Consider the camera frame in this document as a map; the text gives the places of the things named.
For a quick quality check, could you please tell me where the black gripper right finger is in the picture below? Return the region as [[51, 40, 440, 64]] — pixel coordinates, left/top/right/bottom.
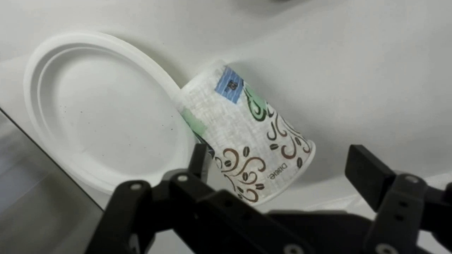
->
[[345, 144, 452, 254]]

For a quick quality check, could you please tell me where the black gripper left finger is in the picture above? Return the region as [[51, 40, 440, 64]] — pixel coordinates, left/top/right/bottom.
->
[[85, 144, 265, 254]]

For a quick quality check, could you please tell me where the patterned paper cup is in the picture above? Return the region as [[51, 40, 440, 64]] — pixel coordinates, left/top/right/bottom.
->
[[180, 62, 317, 205]]

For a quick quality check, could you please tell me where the white paper plate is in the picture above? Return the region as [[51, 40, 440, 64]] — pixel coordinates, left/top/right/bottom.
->
[[24, 32, 195, 193]]

